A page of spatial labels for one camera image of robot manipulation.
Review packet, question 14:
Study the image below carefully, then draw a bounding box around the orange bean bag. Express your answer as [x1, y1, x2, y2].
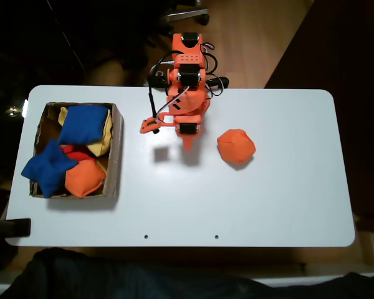
[217, 128, 257, 165]
[64, 159, 107, 199]

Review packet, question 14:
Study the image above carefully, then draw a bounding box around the brown cardboard box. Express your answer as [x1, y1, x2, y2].
[29, 102, 125, 199]

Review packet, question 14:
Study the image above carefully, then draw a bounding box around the yellow bean bag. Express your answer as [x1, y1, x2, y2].
[57, 107, 113, 158]

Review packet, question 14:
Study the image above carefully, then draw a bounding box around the blue bean bag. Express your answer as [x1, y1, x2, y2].
[56, 105, 109, 146]
[21, 139, 79, 199]

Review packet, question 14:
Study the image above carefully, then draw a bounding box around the red bean bag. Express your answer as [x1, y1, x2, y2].
[59, 144, 96, 163]

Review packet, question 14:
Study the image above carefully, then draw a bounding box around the black base clamp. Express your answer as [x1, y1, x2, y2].
[207, 76, 230, 91]
[146, 74, 172, 91]

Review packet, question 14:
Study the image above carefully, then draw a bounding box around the office chair base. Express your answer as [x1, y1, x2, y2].
[160, 0, 211, 26]

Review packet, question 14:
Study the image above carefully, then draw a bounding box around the person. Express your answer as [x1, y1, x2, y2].
[0, 247, 374, 299]

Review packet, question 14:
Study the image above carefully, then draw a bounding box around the black table edge clamp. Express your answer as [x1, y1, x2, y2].
[0, 217, 32, 239]

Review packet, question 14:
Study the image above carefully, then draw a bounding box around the black camera cable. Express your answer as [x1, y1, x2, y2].
[148, 51, 177, 121]

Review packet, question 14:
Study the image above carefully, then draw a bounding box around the white cable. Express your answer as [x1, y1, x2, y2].
[149, 59, 175, 78]

